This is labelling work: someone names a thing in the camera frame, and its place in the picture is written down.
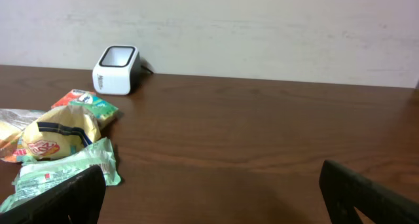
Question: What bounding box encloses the yellow chips bag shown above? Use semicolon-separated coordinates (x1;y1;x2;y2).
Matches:
22;105;101;160

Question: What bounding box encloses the light green snack packet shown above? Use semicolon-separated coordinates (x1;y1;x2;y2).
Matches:
1;138;121;213

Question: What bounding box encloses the clear snack bag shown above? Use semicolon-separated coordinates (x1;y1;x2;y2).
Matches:
1;109;45;163

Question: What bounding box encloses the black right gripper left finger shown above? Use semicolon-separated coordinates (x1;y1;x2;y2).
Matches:
1;165;106;224

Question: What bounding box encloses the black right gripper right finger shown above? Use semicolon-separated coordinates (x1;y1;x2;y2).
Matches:
319;160;418;224

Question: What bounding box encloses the teal tissue pack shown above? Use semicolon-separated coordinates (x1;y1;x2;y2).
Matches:
69;93;118;129

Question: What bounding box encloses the orange tissue pack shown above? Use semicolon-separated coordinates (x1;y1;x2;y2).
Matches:
51;89;95;108

